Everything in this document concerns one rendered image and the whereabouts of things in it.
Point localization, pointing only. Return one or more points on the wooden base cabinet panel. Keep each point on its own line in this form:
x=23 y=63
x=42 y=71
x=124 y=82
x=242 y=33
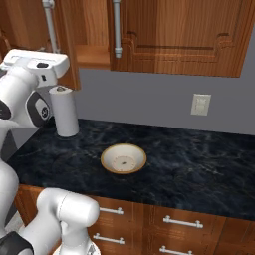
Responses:
x=239 y=237
x=28 y=202

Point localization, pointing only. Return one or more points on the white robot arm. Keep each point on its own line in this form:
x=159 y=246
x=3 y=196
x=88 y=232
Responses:
x=16 y=96

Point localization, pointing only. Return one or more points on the white paper towel roll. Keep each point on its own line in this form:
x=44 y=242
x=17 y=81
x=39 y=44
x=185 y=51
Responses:
x=64 y=113

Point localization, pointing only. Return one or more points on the white bowl with tan rim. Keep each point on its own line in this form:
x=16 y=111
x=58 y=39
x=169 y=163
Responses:
x=123 y=162

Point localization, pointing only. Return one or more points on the wooden wall cabinet door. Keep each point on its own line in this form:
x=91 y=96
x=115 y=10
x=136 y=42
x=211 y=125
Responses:
x=186 y=33
x=68 y=40

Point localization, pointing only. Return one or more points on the white wall outlet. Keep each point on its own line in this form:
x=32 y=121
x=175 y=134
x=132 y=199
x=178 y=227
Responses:
x=201 y=104

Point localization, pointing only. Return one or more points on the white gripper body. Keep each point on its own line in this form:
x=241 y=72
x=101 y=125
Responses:
x=56 y=63

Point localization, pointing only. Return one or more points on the wooden drawer front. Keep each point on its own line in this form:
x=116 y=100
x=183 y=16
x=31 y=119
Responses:
x=132 y=212
x=212 y=220
x=205 y=247
x=132 y=244

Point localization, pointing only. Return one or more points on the wooden wall cabinet body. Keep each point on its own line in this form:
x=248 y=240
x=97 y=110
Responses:
x=94 y=33

